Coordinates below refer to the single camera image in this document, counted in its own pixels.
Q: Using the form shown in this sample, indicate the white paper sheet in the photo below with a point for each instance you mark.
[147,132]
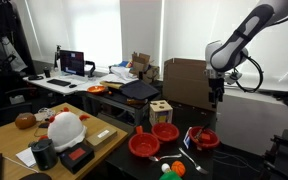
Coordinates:
[24,156]

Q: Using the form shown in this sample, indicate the red block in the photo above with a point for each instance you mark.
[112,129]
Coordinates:
[205,137]

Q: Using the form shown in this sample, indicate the red plastic bowl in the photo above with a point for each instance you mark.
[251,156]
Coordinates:
[144,146]
[165,131]
[214,141]

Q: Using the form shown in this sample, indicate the white paper bag pile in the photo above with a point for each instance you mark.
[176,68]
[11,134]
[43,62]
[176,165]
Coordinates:
[122,73]

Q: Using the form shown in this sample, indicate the black metal cart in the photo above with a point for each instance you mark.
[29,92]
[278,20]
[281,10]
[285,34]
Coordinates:
[117,103]

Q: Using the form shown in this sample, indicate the black keyboard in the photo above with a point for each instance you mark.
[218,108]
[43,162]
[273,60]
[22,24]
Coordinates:
[59,82]

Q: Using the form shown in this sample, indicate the black office chair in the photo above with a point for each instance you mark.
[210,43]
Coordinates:
[4,110]

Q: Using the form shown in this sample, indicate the brown ball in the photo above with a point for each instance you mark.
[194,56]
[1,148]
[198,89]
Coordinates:
[25,120]

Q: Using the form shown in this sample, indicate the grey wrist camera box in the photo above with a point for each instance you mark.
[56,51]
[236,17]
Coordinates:
[233,76]

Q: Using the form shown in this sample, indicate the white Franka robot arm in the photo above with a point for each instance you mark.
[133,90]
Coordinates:
[247,30]

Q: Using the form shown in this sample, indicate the orange bowl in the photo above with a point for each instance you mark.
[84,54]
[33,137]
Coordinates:
[96,89]

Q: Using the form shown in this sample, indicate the small open cardboard box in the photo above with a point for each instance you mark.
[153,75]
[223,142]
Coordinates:
[145,68]

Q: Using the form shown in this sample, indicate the black box red label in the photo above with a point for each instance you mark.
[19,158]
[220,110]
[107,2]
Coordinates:
[76,156]

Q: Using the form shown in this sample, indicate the orange toy ball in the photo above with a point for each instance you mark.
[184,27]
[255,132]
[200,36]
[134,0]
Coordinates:
[178,168]

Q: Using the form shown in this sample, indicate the wooden desk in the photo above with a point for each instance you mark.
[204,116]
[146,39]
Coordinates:
[4,140]

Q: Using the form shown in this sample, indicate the black computer mouse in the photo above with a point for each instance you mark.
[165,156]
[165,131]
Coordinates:
[72,86]
[35,176]

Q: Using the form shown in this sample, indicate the dark plastic bin lid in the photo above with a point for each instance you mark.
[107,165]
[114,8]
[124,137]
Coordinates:
[139,90]

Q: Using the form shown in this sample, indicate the wooden shape sorter box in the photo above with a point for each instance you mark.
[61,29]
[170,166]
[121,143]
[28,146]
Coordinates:
[160,111]

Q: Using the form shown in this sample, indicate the tan flat cardboard box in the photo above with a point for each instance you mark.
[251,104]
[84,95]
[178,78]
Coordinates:
[101,137]

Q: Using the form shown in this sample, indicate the large cardboard box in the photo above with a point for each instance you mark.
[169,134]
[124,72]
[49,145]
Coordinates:
[187,83]

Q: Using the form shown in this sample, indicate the silver fork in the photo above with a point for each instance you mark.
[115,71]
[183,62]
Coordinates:
[194,161]

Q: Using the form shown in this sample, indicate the white computer desk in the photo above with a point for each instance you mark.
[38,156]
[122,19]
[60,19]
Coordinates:
[50,87]

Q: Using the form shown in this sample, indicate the clear glass dish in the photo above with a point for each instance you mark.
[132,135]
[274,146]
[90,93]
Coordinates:
[44,113]

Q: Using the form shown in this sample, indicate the green plastic toy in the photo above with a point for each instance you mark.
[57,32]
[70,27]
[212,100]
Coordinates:
[170,176]

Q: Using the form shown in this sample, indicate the small orange-red block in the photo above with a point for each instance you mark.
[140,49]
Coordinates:
[139,129]

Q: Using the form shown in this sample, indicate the black cylinder speaker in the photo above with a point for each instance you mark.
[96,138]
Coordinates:
[44,155]

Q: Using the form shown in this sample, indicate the black computer monitor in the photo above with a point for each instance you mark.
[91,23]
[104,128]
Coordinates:
[72,62]

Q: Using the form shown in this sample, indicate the black cup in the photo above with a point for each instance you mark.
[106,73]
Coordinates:
[47,72]

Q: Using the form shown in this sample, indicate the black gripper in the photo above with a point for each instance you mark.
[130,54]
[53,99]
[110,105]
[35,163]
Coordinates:
[216,85]

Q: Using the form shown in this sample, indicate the white plush toy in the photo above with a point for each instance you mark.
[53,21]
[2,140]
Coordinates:
[65,131]

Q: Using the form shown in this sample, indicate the blue white packet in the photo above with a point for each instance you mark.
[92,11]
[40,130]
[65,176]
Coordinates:
[186,139]

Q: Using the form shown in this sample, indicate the silver spoon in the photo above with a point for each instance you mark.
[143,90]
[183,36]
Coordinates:
[165,157]

